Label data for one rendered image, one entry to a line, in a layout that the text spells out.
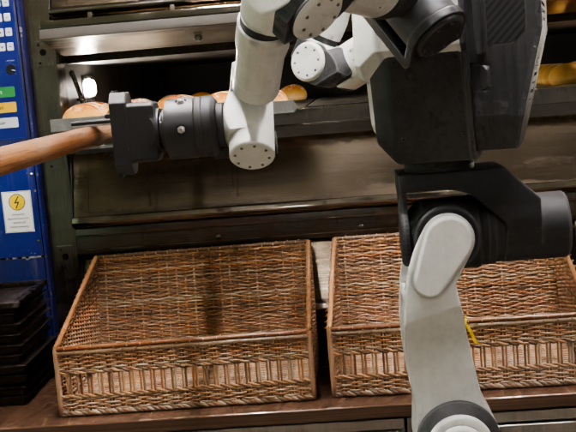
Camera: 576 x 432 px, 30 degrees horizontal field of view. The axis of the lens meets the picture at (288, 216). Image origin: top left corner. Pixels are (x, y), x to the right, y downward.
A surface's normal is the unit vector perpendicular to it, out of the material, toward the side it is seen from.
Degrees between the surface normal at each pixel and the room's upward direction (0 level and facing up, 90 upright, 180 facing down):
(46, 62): 90
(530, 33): 90
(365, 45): 85
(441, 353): 90
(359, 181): 70
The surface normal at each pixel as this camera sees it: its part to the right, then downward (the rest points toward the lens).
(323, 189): -0.08, -0.21
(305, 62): -0.56, 0.02
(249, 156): 0.04, 0.83
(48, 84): -0.06, 0.13
